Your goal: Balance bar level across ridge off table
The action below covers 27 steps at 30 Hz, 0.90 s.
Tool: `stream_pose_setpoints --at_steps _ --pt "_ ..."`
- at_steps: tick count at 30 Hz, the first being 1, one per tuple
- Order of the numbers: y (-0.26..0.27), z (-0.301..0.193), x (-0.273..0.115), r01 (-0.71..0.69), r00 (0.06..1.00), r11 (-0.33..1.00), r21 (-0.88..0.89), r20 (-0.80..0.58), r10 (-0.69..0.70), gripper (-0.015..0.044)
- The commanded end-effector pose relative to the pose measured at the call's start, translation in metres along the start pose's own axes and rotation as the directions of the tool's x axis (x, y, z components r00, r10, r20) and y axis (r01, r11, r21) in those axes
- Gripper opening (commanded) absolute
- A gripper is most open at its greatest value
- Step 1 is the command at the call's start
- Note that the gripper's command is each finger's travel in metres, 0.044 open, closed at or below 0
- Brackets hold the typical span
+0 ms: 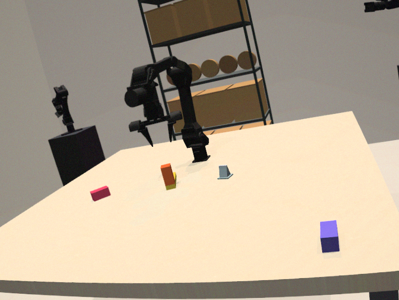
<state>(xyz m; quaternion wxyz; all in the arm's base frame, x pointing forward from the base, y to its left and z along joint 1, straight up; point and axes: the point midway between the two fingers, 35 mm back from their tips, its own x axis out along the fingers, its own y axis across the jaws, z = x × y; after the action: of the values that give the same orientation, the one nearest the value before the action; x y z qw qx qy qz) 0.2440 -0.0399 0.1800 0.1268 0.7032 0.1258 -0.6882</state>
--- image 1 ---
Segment purple block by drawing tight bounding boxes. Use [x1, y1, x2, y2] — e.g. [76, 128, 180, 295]
[320, 220, 340, 253]

